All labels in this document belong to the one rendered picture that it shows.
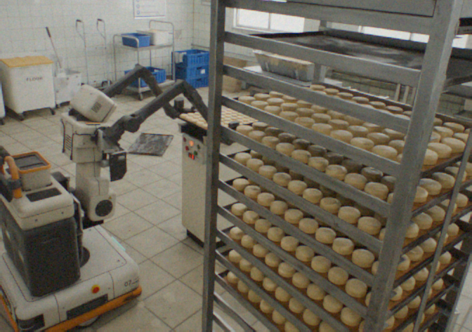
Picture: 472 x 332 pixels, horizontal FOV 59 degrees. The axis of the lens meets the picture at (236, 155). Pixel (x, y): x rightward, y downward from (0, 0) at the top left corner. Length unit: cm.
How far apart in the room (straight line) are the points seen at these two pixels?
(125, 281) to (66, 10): 491
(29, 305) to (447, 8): 219
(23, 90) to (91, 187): 364
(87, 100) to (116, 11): 500
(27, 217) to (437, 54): 184
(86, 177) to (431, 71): 197
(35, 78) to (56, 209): 389
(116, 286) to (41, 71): 391
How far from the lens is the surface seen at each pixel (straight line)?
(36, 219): 219
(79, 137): 226
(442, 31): 77
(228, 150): 277
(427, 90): 79
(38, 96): 602
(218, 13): 117
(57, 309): 247
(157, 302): 273
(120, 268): 255
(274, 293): 135
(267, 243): 122
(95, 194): 244
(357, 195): 95
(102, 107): 229
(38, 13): 662
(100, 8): 706
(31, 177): 227
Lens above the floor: 183
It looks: 23 degrees down
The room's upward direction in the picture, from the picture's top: 3 degrees clockwise
